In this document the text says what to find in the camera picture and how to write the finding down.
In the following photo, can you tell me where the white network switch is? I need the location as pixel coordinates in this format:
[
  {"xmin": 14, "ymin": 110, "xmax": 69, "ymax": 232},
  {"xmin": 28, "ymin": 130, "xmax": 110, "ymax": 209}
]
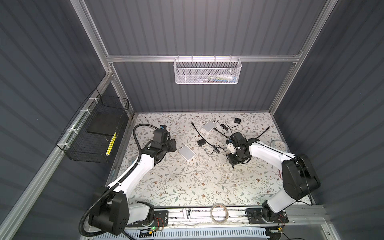
[
  {"xmin": 179, "ymin": 146, "xmax": 196, "ymax": 162},
  {"xmin": 202, "ymin": 121, "xmax": 217, "ymax": 134}
]

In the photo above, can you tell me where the black power adapter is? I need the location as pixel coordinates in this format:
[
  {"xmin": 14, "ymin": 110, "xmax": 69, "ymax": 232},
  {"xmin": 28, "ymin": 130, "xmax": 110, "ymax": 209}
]
[
  {"xmin": 197, "ymin": 139, "xmax": 220, "ymax": 155},
  {"xmin": 213, "ymin": 117, "xmax": 243, "ymax": 136}
]

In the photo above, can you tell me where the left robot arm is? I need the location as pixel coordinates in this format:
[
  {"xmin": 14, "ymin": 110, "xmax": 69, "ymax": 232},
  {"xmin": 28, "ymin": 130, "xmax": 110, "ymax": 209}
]
[{"xmin": 79, "ymin": 125, "xmax": 177, "ymax": 237}]

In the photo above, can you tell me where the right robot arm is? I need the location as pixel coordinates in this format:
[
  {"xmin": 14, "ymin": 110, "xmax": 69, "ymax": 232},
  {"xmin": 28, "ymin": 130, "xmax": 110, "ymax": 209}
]
[{"xmin": 226, "ymin": 132, "xmax": 321, "ymax": 223}]

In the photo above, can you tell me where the white round timer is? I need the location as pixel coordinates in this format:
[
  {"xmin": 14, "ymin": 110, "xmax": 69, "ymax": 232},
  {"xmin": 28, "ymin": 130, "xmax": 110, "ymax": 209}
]
[{"xmin": 271, "ymin": 140, "xmax": 289, "ymax": 153}]

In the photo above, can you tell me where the clear tape roll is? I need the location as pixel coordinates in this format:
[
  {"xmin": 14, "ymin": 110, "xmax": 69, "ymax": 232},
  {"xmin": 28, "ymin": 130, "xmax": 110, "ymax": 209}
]
[{"xmin": 210, "ymin": 204, "xmax": 229, "ymax": 225}]

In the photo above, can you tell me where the black foam pad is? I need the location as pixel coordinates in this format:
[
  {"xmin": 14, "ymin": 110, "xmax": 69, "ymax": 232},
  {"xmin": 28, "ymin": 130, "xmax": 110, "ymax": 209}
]
[{"xmin": 87, "ymin": 112, "xmax": 121, "ymax": 137}]

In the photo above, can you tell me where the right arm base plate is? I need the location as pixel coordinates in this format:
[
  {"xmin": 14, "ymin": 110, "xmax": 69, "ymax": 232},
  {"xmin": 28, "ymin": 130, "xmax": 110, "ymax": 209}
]
[{"xmin": 245, "ymin": 208, "xmax": 289, "ymax": 224}]

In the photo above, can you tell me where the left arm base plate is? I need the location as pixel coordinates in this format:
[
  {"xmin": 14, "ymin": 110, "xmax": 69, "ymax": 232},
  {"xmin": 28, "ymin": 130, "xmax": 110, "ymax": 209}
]
[{"xmin": 127, "ymin": 209, "xmax": 169, "ymax": 228}]

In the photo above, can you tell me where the white wire mesh basket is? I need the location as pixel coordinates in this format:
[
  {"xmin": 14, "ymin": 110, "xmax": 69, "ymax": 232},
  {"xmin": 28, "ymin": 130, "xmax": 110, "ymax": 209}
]
[{"xmin": 173, "ymin": 58, "xmax": 242, "ymax": 85}]

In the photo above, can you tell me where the black wire basket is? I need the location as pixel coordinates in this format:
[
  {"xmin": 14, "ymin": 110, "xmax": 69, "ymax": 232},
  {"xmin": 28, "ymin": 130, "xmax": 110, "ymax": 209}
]
[{"xmin": 56, "ymin": 90, "xmax": 130, "ymax": 164}]

